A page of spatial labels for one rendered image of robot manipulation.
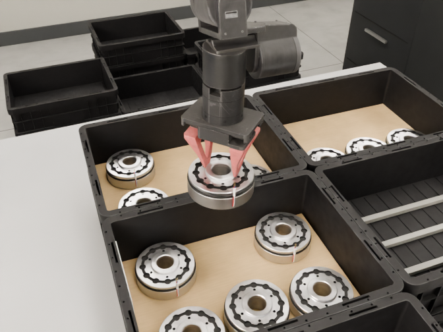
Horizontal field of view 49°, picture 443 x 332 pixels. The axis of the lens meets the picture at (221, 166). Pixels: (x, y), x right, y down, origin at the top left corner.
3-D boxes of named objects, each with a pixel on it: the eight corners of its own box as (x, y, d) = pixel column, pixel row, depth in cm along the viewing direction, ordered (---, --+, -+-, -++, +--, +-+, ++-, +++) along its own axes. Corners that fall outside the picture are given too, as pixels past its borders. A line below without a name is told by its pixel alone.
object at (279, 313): (238, 344, 72) (238, 341, 72) (215, 291, 79) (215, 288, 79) (300, 323, 75) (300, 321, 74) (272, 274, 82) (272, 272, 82)
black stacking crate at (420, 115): (304, 212, 100) (310, 168, 93) (248, 134, 122) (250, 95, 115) (459, 170, 111) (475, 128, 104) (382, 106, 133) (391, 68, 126)
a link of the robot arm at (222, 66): (196, 31, 62) (211, 50, 58) (245, 25, 64) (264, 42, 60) (196, 80, 66) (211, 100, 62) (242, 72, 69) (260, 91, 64)
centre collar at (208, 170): (211, 185, 72) (211, 182, 72) (200, 166, 76) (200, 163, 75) (242, 178, 73) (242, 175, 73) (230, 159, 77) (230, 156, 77)
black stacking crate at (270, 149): (111, 264, 90) (101, 220, 82) (87, 169, 111) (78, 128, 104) (302, 212, 100) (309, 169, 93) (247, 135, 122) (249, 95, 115)
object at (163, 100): (132, 180, 212) (122, 113, 190) (117, 142, 233) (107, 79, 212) (217, 159, 223) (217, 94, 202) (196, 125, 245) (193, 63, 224)
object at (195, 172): (200, 202, 70) (200, 199, 69) (180, 162, 77) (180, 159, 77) (264, 188, 72) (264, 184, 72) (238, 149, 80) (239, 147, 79)
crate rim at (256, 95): (309, 176, 94) (310, 167, 93) (249, 101, 116) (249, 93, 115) (473, 136, 105) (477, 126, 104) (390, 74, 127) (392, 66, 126)
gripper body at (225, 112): (200, 107, 73) (200, 61, 69) (264, 123, 70) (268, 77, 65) (180, 128, 69) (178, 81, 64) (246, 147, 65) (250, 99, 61)
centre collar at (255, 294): (248, 322, 74) (248, 320, 74) (236, 297, 78) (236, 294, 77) (277, 313, 76) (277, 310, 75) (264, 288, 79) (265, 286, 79)
